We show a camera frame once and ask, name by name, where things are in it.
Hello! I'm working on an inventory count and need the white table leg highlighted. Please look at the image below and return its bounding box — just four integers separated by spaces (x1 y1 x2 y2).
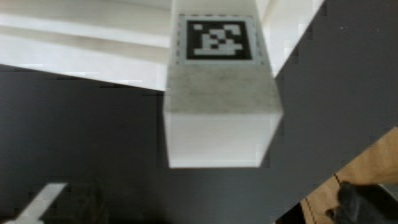
164 0 283 168

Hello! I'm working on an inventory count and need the white U-shaped fence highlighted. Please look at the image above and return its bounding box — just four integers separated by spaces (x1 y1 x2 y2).
256 0 325 75

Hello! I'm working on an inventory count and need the white square table top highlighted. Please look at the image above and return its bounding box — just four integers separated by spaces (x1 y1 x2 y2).
0 0 173 90

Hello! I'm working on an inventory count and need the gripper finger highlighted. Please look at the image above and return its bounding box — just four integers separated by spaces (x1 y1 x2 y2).
6 183 68 224

